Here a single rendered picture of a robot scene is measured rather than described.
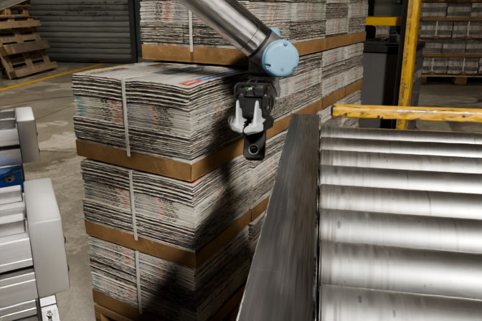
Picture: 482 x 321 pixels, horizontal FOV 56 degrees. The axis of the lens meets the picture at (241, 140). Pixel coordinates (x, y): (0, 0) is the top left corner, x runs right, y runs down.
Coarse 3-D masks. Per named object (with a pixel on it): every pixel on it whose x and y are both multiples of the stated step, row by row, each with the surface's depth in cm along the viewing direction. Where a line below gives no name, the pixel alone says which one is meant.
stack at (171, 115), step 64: (128, 64) 130; (192, 64) 129; (320, 64) 169; (128, 128) 109; (192, 128) 100; (128, 192) 115; (192, 192) 104; (256, 192) 135; (128, 256) 122; (128, 320) 128; (192, 320) 116
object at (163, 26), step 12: (144, 0) 134; (156, 0) 132; (168, 0) 130; (144, 12) 135; (156, 12) 133; (168, 12) 131; (180, 12) 128; (144, 24) 135; (156, 24) 133; (168, 24) 131; (180, 24) 129; (144, 36) 136; (156, 36) 134; (168, 36) 132; (180, 36) 130; (168, 60) 135
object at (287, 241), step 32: (288, 128) 73; (288, 160) 57; (288, 192) 48; (288, 224) 40; (256, 256) 35; (288, 256) 35; (256, 288) 31; (288, 288) 31; (256, 320) 28; (288, 320) 28
